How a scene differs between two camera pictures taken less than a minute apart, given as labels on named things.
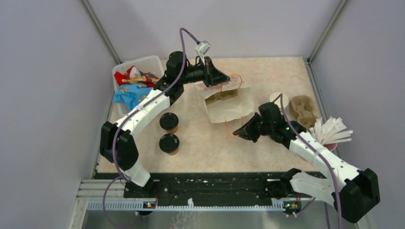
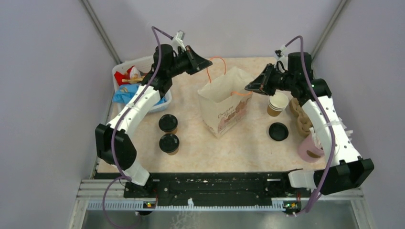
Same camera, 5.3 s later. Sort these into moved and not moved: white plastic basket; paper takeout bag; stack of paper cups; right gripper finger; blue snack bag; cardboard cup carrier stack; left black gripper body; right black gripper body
Moved: paper takeout bag; left black gripper body; right gripper finger; right black gripper body
Not moved: cardboard cup carrier stack; white plastic basket; blue snack bag; stack of paper cups
